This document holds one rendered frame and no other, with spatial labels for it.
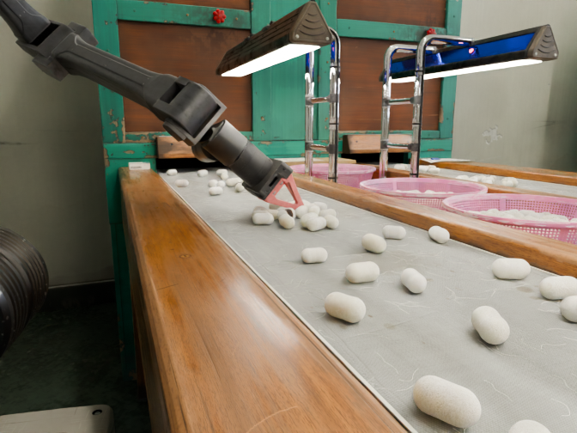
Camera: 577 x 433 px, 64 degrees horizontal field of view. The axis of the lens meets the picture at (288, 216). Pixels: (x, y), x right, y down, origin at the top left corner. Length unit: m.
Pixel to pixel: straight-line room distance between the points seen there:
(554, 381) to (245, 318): 0.20
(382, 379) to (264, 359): 0.08
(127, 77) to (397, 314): 0.59
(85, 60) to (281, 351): 0.73
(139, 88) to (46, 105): 1.64
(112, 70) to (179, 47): 0.77
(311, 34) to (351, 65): 0.95
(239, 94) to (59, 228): 1.23
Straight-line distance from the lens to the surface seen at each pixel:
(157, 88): 0.77
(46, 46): 1.03
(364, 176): 1.34
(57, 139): 2.42
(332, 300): 0.39
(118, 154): 1.57
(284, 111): 1.68
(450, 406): 0.27
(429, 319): 0.41
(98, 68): 0.89
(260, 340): 0.30
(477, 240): 0.64
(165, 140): 1.53
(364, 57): 1.84
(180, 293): 0.39
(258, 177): 0.75
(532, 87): 3.71
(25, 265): 0.54
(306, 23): 0.87
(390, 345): 0.36
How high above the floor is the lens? 0.90
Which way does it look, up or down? 11 degrees down
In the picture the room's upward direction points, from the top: straight up
